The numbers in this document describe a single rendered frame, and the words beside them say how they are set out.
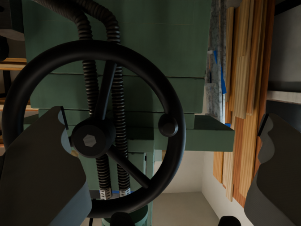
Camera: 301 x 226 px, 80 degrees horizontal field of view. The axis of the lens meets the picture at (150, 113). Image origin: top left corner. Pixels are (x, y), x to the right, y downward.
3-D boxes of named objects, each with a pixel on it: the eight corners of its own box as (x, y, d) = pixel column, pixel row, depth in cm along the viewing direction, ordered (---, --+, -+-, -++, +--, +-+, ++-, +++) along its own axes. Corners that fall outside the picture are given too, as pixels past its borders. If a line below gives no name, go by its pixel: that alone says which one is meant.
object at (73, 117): (195, 113, 46) (194, 128, 47) (181, 103, 67) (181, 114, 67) (37, 109, 46) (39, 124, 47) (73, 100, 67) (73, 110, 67)
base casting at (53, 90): (207, 77, 44) (204, 114, 46) (176, 79, 101) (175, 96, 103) (25, 72, 44) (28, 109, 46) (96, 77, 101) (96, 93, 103)
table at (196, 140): (258, 142, 37) (254, 170, 38) (210, 115, 67) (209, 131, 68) (-36, 133, 37) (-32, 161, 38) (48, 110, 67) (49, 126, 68)
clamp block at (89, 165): (146, 153, 38) (145, 192, 39) (148, 134, 51) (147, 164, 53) (75, 150, 38) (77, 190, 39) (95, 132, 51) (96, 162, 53)
